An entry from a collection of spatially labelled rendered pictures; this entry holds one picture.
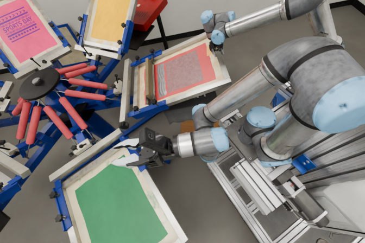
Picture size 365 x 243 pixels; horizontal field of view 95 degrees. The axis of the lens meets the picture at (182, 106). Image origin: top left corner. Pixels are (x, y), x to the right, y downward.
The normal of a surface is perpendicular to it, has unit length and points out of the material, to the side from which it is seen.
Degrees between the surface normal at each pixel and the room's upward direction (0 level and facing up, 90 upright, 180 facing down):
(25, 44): 32
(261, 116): 7
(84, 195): 0
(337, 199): 0
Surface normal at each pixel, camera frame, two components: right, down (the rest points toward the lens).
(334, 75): -0.54, -0.39
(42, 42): 0.20, -0.10
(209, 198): -0.14, -0.51
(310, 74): -0.89, -0.14
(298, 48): -0.77, -0.40
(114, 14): -0.32, 0.00
